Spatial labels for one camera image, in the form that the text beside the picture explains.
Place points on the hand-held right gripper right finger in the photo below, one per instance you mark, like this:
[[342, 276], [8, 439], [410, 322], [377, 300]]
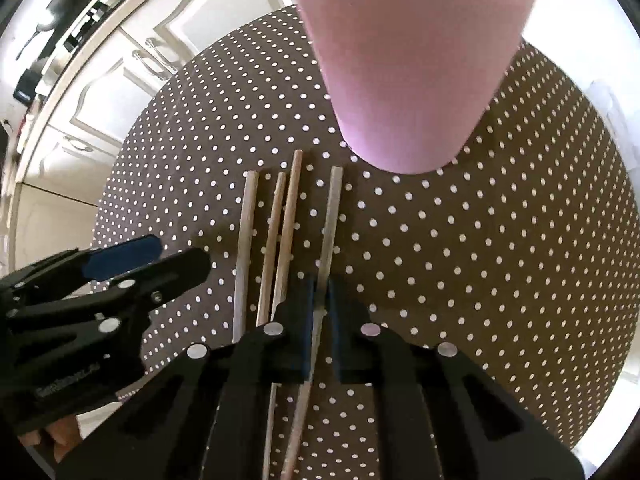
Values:
[[339, 330]]

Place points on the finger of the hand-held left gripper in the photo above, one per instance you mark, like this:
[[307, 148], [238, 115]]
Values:
[[170, 275], [120, 260]]

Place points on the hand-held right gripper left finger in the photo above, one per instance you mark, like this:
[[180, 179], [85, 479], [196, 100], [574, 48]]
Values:
[[300, 330]]

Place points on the single wooden chopstick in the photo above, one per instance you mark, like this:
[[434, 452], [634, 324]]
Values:
[[330, 230], [289, 220], [272, 240], [245, 240]]

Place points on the pink cup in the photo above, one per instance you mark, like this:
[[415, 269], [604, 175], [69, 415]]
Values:
[[400, 85]]

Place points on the person's left hand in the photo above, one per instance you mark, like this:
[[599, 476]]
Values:
[[65, 435]]

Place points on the brown polka dot tablecloth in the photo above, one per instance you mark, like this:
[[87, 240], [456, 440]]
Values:
[[475, 260]]

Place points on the cream base cabinets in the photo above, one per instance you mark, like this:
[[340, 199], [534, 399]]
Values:
[[100, 95]]

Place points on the black glass hob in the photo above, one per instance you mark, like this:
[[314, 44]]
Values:
[[95, 17]]

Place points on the steel wok with lid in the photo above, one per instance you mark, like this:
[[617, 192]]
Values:
[[65, 5]]

